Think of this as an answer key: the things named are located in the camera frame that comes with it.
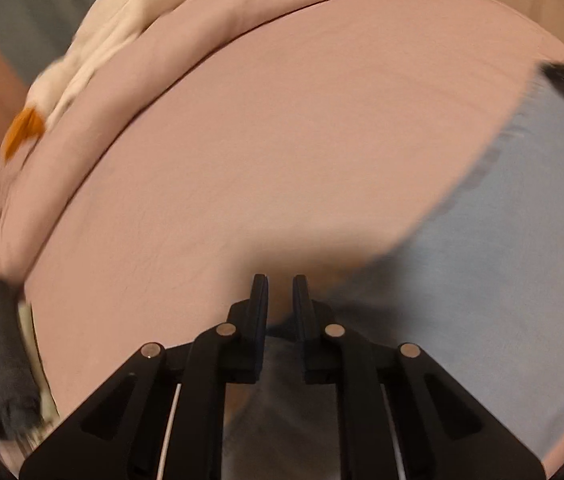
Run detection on blue curtain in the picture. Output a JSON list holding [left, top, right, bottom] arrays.
[[0, 0, 127, 76]]

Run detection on white goose plush toy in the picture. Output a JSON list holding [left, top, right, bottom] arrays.
[[0, 0, 287, 161]]

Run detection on pink duvet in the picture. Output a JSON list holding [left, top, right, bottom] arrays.
[[0, 0, 433, 311]]

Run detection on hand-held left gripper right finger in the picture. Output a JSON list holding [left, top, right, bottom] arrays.
[[292, 274, 547, 480]]

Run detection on pink bed sheet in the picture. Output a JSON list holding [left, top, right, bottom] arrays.
[[19, 0, 564, 478]]

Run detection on light blue denim pants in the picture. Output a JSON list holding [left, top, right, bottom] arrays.
[[222, 67, 564, 480]]

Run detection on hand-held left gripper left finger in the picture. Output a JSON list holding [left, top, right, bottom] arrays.
[[19, 274, 270, 480]]

